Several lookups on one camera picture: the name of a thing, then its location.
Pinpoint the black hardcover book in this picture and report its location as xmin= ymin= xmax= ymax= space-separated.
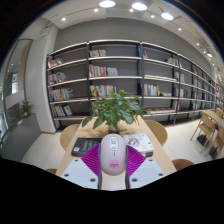
xmin=70 ymin=137 xmax=103 ymax=158

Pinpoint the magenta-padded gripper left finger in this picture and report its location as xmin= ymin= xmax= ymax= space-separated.
xmin=60 ymin=143 xmax=103 ymax=191

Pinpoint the white book with red lettering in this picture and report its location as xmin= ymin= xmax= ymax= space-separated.
xmin=142 ymin=150 xmax=155 ymax=158

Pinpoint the group of wooden slat chairs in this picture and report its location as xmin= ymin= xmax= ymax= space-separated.
xmin=189 ymin=108 xmax=224 ymax=159

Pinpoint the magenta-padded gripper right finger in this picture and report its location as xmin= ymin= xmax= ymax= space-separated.
xmin=125 ymin=144 xmax=167 ymax=190

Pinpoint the pink computer mouse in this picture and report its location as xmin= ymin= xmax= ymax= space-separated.
xmin=98 ymin=133 xmax=128 ymax=177

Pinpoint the white illustrated book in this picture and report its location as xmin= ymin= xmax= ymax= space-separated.
xmin=122 ymin=133 xmax=155 ymax=155

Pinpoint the small green potted plant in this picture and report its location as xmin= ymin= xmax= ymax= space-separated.
xmin=19 ymin=100 xmax=34 ymax=118

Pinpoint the group of ceiling lights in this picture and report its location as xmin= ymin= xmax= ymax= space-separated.
xmin=59 ymin=0 xmax=214 ymax=59

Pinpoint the grey bookshelf unit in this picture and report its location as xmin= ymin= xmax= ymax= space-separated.
xmin=46 ymin=39 xmax=224 ymax=132

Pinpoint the green plant in white pot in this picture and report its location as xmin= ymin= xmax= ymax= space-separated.
xmin=81 ymin=88 xmax=148 ymax=134

